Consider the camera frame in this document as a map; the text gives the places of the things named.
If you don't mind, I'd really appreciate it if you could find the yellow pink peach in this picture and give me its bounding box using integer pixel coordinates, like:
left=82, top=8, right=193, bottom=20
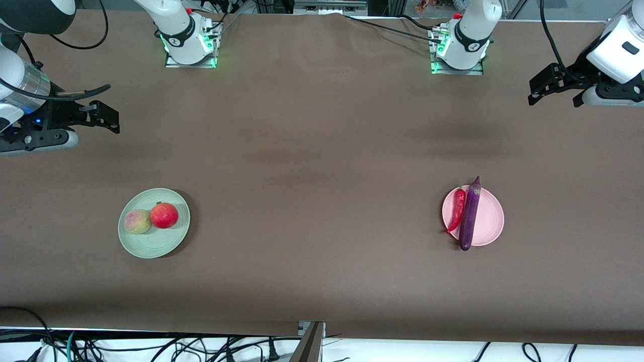
left=123, top=209, right=152, bottom=235

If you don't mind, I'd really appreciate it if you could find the red pomegranate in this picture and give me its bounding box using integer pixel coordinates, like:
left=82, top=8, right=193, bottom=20
left=150, top=202, right=180, bottom=230

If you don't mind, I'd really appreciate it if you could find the red chili pepper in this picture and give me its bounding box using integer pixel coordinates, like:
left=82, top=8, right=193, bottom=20
left=446, top=186, right=467, bottom=235

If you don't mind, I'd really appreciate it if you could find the purple eggplant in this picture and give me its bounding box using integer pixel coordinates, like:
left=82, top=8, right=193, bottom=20
left=458, top=175, right=482, bottom=251

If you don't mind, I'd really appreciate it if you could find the colourful toy pile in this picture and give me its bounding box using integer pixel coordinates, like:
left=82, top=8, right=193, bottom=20
left=415, top=0, right=463, bottom=14

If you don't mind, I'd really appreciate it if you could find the pale green round plate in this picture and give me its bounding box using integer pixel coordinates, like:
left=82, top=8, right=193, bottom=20
left=118, top=188, right=191, bottom=259

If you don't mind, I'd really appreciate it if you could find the pink round plate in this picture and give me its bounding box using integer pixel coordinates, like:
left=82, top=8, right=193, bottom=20
left=442, top=185, right=505, bottom=247

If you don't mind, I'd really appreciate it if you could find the brown table cover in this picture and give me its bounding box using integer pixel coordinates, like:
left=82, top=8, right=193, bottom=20
left=0, top=8, right=644, bottom=347

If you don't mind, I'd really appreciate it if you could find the grey box with ports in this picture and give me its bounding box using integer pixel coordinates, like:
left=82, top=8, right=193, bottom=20
left=294, top=0, right=368, bottom=16

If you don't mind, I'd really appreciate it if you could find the brown angled bar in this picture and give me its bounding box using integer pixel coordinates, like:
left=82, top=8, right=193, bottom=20
left=291, top=322, right=325, bottom=362

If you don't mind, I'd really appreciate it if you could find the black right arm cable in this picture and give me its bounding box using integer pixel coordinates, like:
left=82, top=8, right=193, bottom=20
left=0, top=0, right=112, bottom=101

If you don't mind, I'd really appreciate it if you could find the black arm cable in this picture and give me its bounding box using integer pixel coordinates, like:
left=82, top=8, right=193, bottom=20
left=540, top=0, right=575, bottom=78
left=0, top=0, right=112, bottom=101

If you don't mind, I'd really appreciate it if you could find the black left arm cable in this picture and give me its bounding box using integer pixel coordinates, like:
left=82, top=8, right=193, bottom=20
left=540, top=0, right=575, bottom=78

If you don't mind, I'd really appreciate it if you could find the aluminium frame profile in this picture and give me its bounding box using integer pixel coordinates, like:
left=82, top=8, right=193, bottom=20
left=606, top=0, right=635, bottom=26

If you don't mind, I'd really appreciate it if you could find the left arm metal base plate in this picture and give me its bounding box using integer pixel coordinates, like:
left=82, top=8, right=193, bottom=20
left=429, top=25, right=485, bottom=76

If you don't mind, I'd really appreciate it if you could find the thin black table cable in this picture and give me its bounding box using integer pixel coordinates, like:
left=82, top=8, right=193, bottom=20
left=342, top=14, right=446, bottom=45

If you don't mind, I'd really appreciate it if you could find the black arched cable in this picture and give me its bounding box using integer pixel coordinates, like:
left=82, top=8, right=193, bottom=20
left=0, top=306, right=54, bottom=362

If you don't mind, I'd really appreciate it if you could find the small silver metal bracket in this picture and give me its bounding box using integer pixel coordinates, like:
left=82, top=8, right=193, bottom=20
left=297, top=320, right=327, bottom=337

